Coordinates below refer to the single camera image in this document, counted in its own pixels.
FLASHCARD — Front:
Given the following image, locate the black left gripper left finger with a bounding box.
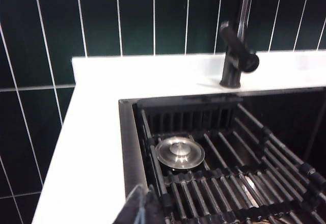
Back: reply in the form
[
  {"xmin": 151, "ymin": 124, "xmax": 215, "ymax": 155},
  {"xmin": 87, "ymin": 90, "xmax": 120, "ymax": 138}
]
[{"xmin": 115, "ymin": 184, "xmax": 146, "ymax": 224}]

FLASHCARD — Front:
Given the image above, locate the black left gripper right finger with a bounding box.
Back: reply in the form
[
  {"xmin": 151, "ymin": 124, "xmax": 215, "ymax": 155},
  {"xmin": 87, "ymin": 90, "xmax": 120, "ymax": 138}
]
[{"xmin": 145, "ymin": 184, "xmax": 168, "ymax": 224}]

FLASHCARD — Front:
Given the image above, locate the grey faucet lever handle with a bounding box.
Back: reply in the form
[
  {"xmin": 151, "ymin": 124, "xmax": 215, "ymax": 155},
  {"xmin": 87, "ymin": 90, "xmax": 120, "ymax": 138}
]
[{"xmin": 219, "ymin": 21, "xmax": 260, "ymax": 73}]

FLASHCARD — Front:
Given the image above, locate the dark metal tall faucet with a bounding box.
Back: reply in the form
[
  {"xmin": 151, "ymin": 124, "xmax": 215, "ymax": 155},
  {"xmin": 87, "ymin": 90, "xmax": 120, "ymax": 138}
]
[{"xmin": 219, "ymin": 0, "xmax": 256, "ymax": 89}]

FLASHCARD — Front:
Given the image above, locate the black kitchen sink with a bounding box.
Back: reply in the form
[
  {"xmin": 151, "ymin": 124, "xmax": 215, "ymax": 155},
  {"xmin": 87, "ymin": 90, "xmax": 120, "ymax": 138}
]
[{"xmin": 118, "ymin": 87, "xmax": 326, "ymax": 224}]

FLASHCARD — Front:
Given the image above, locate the black roll-up rod rack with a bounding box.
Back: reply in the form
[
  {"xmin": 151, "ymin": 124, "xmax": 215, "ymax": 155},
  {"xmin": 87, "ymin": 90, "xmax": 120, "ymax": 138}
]
[{"xmin": 140, "ymin": 103, "xmax": 326, "ymax": 224}]

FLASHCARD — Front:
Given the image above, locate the silver round sink stopper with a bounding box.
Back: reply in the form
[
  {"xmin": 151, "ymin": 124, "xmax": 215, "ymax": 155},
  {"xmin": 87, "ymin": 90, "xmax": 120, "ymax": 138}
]
[{"xmin": 154, "ymin": 136, "xmax": 206, "ymax": 171}]

